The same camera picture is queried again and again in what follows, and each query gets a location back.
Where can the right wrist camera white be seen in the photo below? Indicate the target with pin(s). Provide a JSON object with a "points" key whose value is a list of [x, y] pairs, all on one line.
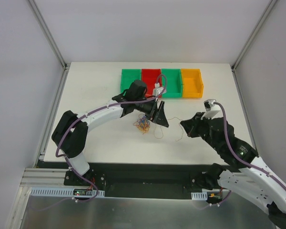
{"points": [[211, 109]]}

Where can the white cable duct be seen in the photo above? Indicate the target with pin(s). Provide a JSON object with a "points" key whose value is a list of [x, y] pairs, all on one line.
{"points": [[66, 192], [199, 196]]}

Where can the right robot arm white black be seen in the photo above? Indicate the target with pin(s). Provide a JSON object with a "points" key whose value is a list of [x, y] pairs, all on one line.
{"points": [[268, 192]]}

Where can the red plastic bin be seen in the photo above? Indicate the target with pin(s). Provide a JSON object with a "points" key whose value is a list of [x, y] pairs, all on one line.
{"points": [[149, 76]]}

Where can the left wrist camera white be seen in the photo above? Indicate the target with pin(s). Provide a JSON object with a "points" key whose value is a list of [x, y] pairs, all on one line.
{"points": [[158, 90]]}

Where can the green plastic bin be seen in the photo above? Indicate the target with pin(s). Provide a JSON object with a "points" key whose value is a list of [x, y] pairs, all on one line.
{"points": [[128, 76], [174, 88]]}

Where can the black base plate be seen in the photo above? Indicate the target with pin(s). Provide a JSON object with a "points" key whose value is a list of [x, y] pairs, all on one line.
{"points": [[156, 181]]}

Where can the aluminium frame rail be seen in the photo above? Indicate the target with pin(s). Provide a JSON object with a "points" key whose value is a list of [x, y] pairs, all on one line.
{"points": [[43, 177]]}

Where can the left white cable duct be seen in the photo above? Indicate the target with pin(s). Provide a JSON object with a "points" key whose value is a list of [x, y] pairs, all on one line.
{"points": [[66, 192]]}

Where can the yellow plastic bin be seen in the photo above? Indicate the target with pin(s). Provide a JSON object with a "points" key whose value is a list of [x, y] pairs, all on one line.
{"points": [[193, 86]]}

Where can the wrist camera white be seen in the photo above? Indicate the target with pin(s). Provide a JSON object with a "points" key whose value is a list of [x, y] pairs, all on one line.
{"points": [[211, 109], [158, 90]]}

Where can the right white cable duct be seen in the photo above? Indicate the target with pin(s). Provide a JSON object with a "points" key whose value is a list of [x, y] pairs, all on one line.
{"points": [[199, 196]]}

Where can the green plastic bin left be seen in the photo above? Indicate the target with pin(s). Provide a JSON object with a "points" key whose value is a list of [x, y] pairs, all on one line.
{"points": [[128, 76]]}

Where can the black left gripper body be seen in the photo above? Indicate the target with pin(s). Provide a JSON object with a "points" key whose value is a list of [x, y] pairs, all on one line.
{"points": [[155, 112]]}

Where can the green plastic bin right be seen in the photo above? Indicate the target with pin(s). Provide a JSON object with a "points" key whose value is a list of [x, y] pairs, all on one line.
{"points": [[174, 88]]}

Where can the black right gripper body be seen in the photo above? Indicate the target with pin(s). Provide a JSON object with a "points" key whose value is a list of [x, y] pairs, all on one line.
{"points": [[196, 124]]}

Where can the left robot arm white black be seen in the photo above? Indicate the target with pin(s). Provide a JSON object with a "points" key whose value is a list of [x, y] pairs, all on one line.
{"points": [[72, 129]]}

